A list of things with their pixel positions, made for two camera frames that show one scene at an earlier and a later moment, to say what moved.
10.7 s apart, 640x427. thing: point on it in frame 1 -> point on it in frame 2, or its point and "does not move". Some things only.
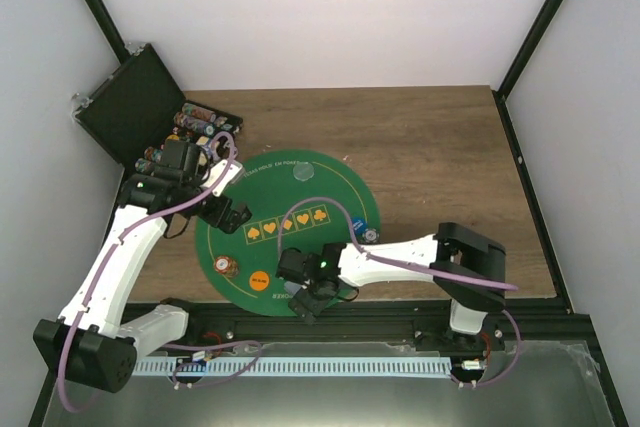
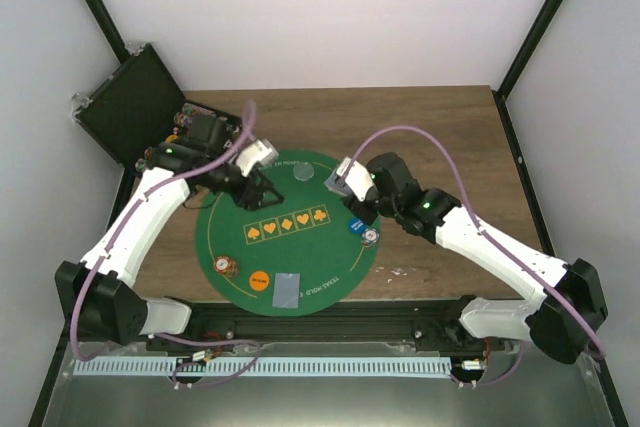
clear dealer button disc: [303, 170] does not move
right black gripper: [315, 307] -> [358, 212]
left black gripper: [233, 222] -> [252, 202]
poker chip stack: [226, 266] does not move
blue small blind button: [360, 225] does not move
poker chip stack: [370, 235] does not move
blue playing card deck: [291, 288] -> [332, 185]
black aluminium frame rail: [561, 325] does not move
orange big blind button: [259, 280] does not move
